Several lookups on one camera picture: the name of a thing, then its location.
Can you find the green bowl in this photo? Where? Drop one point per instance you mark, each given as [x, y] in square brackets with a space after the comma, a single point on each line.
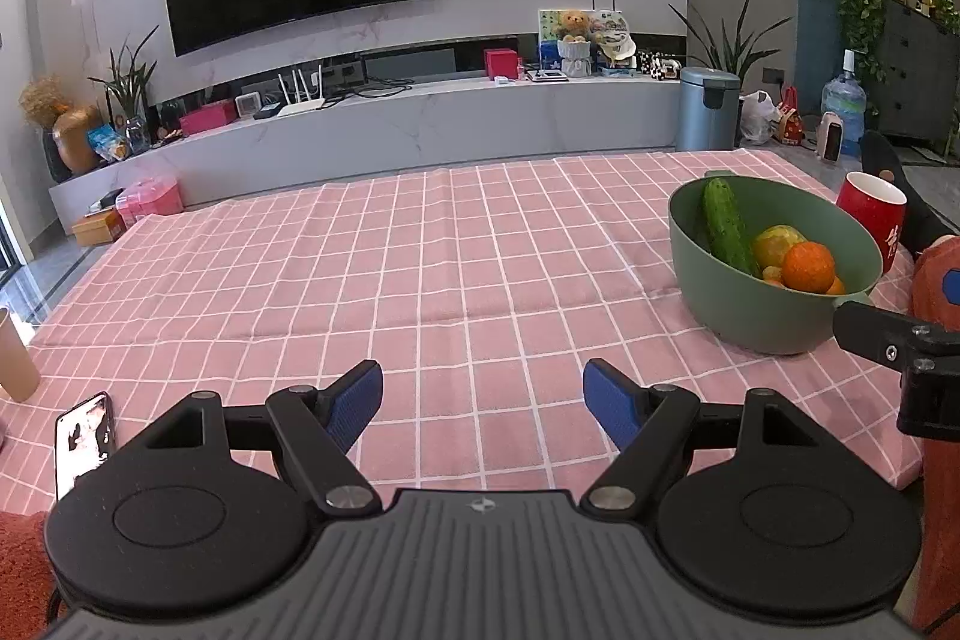
[750, 317]

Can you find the small white clock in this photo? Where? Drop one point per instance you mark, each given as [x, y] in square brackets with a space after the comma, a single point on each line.
[250, 105]

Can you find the green plant in glass vase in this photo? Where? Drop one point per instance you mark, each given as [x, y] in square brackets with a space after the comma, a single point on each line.
[131, 85]

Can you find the beige cup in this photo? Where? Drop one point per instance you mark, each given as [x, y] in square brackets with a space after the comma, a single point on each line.
[15, 355]

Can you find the black white figurines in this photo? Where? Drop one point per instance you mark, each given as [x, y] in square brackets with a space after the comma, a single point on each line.
[660, 66]

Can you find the green cucumber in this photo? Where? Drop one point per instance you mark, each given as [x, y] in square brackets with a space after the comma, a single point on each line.
[727, 227]

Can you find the white router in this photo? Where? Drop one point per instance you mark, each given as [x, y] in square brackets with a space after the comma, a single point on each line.
[300, 99]

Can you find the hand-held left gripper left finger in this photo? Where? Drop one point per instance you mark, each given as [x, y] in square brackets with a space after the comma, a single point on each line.
[352, 404]

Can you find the pink checked tablecloth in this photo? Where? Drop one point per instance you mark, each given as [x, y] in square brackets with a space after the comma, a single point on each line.
[450, 280]

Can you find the blue water jug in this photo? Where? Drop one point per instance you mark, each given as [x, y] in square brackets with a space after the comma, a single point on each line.
[844, 100]

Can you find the pink storage box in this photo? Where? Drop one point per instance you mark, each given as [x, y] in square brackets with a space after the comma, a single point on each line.
[150, 197]

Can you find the black smartphone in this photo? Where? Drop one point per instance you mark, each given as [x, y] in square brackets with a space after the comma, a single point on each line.
[86, 437]

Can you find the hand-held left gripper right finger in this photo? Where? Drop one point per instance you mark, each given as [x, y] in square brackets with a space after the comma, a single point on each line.
[611, 404]

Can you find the white plastic bag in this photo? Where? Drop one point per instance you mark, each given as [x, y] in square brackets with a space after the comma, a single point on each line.
[757, 119]

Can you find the blue snack bag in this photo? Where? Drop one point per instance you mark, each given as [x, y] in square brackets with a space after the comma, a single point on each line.
[109, 144]

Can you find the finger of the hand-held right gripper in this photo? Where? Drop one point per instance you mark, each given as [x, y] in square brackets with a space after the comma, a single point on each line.
[870, 329]
[954, 286]

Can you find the red mug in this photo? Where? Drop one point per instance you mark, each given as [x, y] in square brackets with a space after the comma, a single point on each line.
[874, 220]

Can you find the orange fuzzy cloth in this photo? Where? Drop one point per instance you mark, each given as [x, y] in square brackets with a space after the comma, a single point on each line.
[22, 580]
[941, 520]

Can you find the white plush hat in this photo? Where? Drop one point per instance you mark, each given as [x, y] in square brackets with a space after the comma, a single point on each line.
[616, 48]

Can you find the teddy bear bouquet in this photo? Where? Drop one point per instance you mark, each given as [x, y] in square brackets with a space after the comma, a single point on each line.
[576, 40]

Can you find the golden brown vase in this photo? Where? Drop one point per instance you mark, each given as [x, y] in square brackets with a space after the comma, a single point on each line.
[75, 138]

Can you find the small green jujube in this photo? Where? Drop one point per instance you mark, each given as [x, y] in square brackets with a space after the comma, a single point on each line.
[772, 274]

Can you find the orange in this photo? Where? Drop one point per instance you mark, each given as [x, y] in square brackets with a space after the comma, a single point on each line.
[835, 287]
[808, 265]

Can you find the grey marble television bench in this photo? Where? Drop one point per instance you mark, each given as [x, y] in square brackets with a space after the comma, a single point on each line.
[450, 123]

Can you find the dried flowers in dark vase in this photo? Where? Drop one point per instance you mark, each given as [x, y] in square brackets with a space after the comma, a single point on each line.
[41, 100]

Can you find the red box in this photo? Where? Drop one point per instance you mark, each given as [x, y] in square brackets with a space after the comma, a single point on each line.
[501, 64]

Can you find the long leaf potted plant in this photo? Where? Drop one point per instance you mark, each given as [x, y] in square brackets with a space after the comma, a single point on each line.
[724, 40]

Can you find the grey cabinet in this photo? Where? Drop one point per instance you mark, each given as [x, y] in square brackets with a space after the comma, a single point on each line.
[919, 78]

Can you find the small black box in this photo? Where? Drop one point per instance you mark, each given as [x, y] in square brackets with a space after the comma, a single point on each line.
[266, 114]

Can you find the yellow green lemon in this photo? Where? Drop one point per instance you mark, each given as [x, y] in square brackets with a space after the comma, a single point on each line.
[772, 242]

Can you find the blue grey trash can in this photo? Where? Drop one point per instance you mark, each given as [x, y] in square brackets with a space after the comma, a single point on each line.
[709, 111]

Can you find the small white heater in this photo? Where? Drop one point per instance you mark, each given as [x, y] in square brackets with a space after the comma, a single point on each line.
[829, 136]

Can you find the wooden box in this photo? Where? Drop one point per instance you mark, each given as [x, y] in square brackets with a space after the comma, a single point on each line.
[100, 227]

